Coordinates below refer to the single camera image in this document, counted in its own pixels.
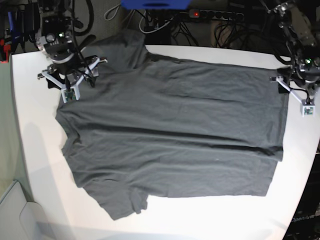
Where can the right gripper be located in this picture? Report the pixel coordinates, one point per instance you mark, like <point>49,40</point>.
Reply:
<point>73,76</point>

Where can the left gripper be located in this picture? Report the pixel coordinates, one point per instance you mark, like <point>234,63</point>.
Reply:
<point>302,84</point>

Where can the dark grey t-shirt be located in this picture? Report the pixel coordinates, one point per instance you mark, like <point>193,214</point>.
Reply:
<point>167,127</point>

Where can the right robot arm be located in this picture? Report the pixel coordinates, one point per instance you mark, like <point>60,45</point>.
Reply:
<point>62,38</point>

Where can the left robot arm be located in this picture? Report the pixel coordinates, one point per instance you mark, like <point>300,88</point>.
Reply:
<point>302,36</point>

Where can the red clamp at left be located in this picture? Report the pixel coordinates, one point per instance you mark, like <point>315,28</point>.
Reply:
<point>5,50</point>

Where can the blue black tool rack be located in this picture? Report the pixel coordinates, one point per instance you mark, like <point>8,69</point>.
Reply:
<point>24,23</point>

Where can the blue box overhead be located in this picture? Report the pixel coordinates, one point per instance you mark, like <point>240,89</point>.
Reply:
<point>155,4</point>

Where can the black power strip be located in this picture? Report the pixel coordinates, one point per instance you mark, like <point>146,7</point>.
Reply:
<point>216,15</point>

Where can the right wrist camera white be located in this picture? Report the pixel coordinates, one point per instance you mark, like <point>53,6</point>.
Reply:
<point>69,95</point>

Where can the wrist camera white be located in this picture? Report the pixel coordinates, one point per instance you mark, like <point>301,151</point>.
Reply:
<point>69,95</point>
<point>307,109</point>

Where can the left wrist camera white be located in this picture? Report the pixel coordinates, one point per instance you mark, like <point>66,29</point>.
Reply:
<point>307,109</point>

